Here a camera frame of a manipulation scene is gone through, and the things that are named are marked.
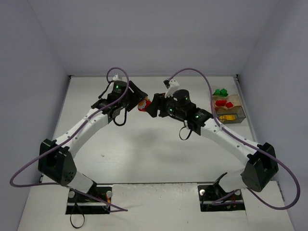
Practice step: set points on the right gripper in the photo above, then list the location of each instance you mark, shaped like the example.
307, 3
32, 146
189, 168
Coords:
156, 104

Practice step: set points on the small red lego piece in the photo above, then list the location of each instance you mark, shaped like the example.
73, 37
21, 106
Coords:
229, 105

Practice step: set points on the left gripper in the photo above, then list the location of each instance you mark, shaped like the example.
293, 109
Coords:
137, 94

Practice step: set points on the red round flower lego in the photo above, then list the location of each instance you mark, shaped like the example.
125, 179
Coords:
142, 106

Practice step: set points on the green sloped lego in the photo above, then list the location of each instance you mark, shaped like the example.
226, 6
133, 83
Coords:
217, 92

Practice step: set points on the red stepped lego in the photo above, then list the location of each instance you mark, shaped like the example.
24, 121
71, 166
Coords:
220, 103

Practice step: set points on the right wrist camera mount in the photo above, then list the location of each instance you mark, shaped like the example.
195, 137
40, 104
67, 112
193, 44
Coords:
172, 86

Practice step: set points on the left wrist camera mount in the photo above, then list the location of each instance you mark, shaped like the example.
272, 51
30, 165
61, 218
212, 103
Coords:
117, 77

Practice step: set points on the green square lego brick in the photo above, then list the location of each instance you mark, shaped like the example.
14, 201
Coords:
223, 92

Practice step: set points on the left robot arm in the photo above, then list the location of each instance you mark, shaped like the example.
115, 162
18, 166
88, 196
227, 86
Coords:
57, 156

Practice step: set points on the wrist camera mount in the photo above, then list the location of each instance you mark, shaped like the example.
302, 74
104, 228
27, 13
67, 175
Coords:
172, 86
117, 77

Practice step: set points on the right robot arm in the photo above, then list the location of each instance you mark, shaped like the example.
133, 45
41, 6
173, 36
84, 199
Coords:
258, 169

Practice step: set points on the yellow striped lego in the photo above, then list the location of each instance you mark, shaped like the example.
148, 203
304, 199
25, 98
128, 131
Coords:
227, 117

